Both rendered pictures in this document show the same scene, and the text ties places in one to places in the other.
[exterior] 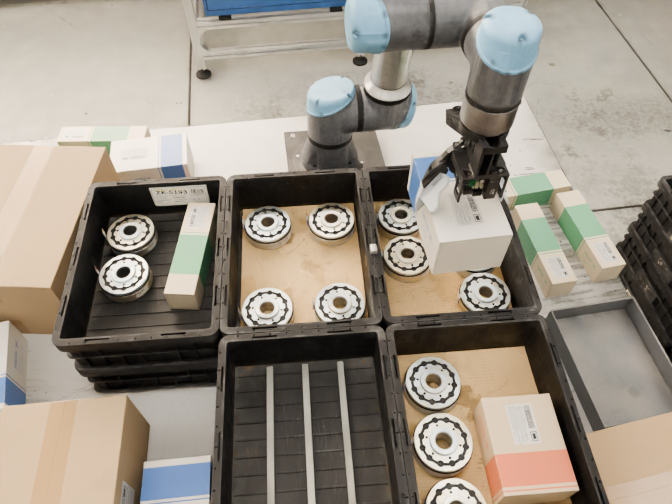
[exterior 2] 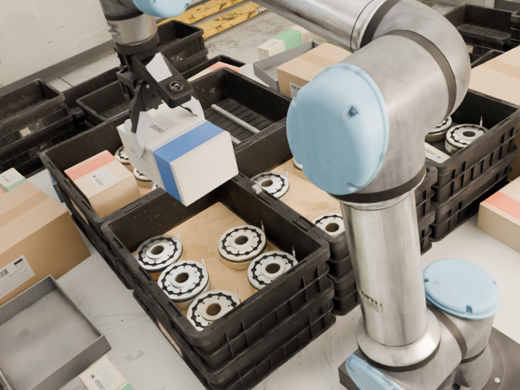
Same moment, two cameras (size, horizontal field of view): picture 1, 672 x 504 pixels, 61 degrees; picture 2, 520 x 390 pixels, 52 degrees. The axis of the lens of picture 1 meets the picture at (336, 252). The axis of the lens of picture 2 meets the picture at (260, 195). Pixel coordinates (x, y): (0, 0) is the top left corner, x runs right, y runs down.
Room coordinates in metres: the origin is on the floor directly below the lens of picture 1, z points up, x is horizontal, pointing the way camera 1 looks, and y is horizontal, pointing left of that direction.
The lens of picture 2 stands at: (1.47, -0.46, 1.63)
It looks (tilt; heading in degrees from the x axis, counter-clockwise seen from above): 39 degrees down; 154
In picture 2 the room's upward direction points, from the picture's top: 11 degrees counter-clockwise
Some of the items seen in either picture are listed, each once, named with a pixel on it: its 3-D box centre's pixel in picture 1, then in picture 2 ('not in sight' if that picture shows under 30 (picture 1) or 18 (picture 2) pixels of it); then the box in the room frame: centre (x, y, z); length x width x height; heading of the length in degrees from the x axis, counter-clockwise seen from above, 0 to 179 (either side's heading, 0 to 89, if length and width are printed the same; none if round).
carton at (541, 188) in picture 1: (520, 192); not in sight; (1.01, -0.49, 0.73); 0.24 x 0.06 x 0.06; 103
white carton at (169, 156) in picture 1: (152, 164); not in sight; (1.10, 0.50, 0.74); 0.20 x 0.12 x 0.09; 100
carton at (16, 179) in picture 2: not in sight; (23, 193); (-0.05, -0.50, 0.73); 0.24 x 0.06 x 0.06; 11
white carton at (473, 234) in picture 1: (455, 209); (176, 150); (0.64, -0.21, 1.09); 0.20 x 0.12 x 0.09; 8
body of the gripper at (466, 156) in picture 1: (478, 155); (144, 70); (0.61, -0.21, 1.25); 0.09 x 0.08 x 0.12; 8
